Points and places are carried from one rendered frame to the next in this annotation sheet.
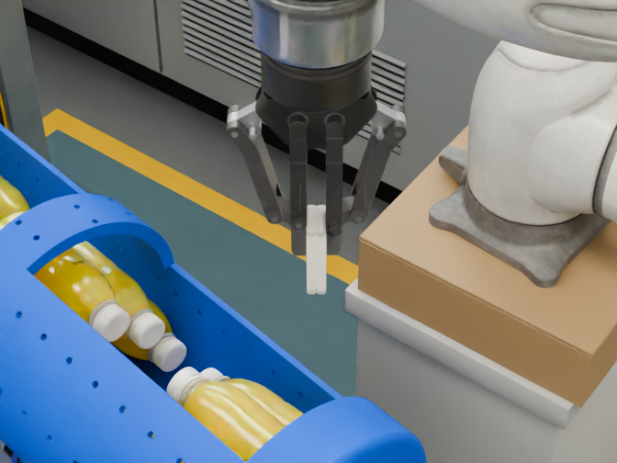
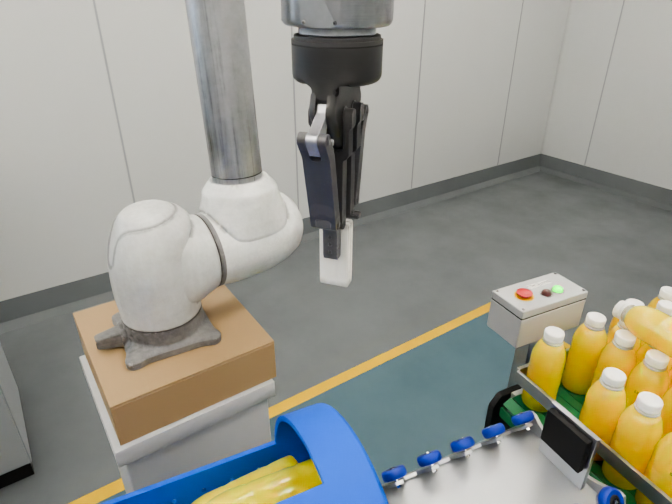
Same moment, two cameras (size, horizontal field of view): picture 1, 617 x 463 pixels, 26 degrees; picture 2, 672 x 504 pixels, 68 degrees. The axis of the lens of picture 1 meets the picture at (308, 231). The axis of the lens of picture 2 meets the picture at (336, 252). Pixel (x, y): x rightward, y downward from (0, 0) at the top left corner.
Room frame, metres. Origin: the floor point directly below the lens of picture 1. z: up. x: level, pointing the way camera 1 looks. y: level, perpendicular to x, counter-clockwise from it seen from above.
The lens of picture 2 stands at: (0.59, 0.41, 1.73)
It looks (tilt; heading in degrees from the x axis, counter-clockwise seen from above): 28 degrees down; 288
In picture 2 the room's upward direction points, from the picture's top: straight up
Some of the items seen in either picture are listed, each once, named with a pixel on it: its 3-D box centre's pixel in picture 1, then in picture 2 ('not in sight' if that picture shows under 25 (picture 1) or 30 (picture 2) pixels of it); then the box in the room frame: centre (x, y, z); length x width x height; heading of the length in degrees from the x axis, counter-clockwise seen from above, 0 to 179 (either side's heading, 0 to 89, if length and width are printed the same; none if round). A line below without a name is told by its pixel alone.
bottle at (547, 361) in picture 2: not in sight; (544, 371); (0.43, -0.52, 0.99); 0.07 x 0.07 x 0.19
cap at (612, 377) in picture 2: not in sight; (614, 376); (0.33, -0.42, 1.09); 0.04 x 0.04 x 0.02
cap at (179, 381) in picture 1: (184, 385); not in sight; (0.88, 0.13, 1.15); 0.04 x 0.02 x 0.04; 135
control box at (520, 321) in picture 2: not in sight; (536, 308); (0.45, -0.67, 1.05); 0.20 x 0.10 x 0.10; 44
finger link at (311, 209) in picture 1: (311, 250); (334, 253); (0.73, 0.00, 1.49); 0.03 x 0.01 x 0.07; 0
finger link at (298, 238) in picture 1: (287, 225); (328, 237); (0.73, 0.02, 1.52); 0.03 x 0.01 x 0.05; 90
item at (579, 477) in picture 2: not in sight; (564, 446); (0.40, -0.32, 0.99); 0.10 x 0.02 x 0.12; 134
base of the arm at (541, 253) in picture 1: (517, 189); (154, 322); (1.20, -0.25, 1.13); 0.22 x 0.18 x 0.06; 49
